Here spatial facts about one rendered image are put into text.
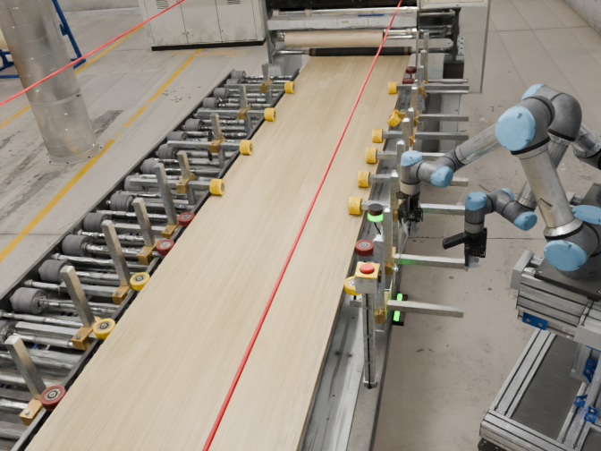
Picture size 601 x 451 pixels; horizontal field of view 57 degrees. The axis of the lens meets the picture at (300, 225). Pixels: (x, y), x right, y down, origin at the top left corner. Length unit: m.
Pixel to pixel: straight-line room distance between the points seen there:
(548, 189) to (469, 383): 1.47
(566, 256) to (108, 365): 1.54
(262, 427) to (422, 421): 1.27
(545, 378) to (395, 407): 0.71
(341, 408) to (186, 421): 0.60
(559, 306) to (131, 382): 1.50
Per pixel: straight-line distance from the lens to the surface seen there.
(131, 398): 1.94
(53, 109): 5.72
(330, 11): 4.64
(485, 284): 3.62
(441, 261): 2.35
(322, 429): 2.07
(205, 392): 1.88
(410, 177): 2.07
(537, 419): 2.70
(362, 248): 2.34
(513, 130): 1.75
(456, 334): 3.27
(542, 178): 1.81
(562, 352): 3.00
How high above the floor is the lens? 2.30
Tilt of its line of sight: 34 degrees down
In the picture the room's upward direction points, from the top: 6 degrees counter-clockwise
